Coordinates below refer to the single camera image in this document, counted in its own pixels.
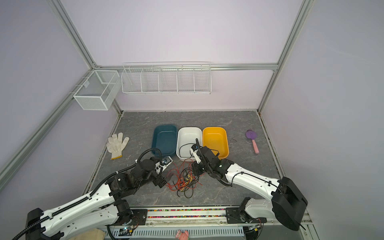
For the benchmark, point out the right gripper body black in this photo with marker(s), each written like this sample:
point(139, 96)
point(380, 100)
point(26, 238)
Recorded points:
point(200, 168)

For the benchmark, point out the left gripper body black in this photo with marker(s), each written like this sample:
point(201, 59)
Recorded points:
point(157, 180)

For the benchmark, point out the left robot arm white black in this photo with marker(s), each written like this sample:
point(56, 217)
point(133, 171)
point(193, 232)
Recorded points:
point(105, 205)

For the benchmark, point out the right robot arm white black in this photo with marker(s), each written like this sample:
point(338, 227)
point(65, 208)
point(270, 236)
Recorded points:
point(283, 200)

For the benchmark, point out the yellow plastic bin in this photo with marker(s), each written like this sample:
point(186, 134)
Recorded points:
point(215, 138)

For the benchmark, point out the white plastic bin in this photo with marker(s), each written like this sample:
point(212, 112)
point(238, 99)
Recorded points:
point(186, 138)

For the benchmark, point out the white work glove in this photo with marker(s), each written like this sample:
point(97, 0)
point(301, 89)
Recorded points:
point(116, 144)

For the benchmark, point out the dark teal plastic bin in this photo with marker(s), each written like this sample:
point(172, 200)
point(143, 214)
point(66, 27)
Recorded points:
point(165, 139)

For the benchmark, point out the purple pink toy trowel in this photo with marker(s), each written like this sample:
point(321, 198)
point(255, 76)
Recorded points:
point(250, 134)

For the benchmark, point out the pink object at front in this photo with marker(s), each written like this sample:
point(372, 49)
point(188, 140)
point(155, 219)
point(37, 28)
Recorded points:
point(182, 235)

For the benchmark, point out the beige glove at front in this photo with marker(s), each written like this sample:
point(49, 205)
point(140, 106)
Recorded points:
point(94, 234)

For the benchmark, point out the small white mesh basket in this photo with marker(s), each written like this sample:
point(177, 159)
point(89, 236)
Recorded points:
point(99, 90)

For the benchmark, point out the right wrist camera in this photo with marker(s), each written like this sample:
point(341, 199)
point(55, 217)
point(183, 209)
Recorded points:
point(194, 152)

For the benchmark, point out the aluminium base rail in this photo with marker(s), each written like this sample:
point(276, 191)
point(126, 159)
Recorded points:
point(186, 214)

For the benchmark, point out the long white wire basket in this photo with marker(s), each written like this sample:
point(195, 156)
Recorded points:
point(167, 78)

